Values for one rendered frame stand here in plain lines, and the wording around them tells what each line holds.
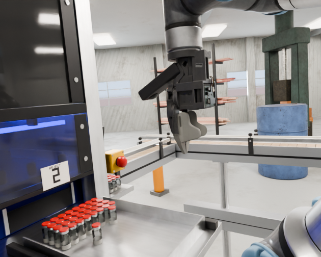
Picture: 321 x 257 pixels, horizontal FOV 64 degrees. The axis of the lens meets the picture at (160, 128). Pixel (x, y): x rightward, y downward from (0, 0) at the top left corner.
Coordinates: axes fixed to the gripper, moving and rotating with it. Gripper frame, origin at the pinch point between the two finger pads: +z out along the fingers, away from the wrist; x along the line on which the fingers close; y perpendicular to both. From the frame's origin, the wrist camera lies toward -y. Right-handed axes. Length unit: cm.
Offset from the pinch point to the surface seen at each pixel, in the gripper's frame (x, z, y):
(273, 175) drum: 313, 105, -25
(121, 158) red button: 16.9, 8.7, -32.4
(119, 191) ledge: 18.3, 21.6, -35.9
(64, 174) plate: -4.3, 8.2, -35.4
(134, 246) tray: -7.6, 21.4, -9.5
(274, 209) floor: 218, 110, -12
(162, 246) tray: -4.9, 21.4, -3.9
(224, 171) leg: 86, 32, -19
